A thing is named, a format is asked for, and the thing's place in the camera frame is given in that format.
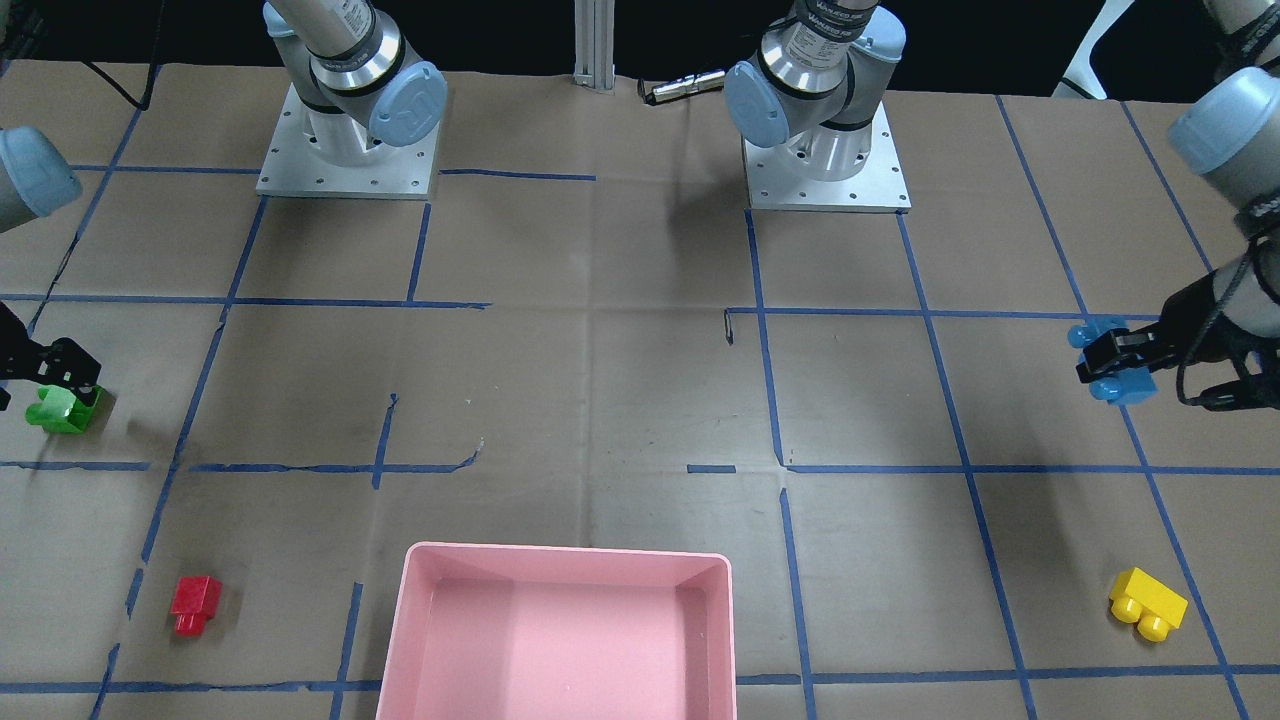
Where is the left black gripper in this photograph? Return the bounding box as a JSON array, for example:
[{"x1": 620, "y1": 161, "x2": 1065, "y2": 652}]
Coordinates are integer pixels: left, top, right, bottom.
[{"x1": 1076, "y1": 255, "x2": 1279, "y2": 411}]

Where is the red toy block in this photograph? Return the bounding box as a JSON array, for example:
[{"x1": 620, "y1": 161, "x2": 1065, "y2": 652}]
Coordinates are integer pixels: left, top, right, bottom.
[{"x1": 170, "y1": 575, "x2": 223, "y2": 638}]

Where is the yellow toy block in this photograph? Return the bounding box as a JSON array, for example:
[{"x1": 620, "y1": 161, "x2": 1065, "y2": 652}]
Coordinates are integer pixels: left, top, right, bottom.
[{"x1": 1108, "y1": 568, "x2": 1189, "y2": 643}]

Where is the blue toy block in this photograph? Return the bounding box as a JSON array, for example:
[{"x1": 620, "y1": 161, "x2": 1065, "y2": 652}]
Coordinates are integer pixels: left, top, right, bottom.
[{"x1": 1068, "y1": 316, "x2": 1158, "y2": 406}]

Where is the brown paper table mat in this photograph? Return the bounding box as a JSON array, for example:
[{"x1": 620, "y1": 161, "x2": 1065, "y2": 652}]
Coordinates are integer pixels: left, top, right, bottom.
[{"x1": 3, "y1": 61, "x2": 1279, "y2": 719}]

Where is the aluminium frame post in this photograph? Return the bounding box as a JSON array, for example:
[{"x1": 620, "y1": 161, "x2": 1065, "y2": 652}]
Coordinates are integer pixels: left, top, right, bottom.
[{"x1": 573, "y1": 0, "x2": 616, "y2": 94}]

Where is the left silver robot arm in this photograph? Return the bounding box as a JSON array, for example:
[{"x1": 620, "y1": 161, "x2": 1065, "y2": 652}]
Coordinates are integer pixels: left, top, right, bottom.
[{"x1": 724, "y1": 1, "x2": 1279, "y2": 413}]

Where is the pink plastic box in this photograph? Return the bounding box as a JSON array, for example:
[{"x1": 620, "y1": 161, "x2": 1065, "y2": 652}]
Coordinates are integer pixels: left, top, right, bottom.
[{"x1": 376, "y1": 542, "x2": 739, "y2": 719}]

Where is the silver pen tool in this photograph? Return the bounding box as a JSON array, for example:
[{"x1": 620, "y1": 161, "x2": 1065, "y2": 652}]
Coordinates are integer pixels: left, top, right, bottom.
[{"x1": 637, "y1": 69, "x2": 727, "y2": 108}]

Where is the green toy block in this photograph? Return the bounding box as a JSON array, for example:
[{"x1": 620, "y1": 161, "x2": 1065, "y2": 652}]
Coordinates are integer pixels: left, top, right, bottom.
[{"x1": 24, "y1": 386, "x2": 102, "y2": 436}]

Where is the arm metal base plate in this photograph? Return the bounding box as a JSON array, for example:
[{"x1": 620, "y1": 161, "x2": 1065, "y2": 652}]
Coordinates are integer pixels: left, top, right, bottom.
[
  {"x1": 256, "y1": 87, "x2": 444, "y2": 201},
  {"x1": 741, "y1": 104, "x2": 913, "y2": 214}
]

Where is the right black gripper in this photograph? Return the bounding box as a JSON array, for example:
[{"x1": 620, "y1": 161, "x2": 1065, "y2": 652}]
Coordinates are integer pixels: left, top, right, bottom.
[{"x1": 1, "y1": 304, "x2": 102, "y2": 406}]

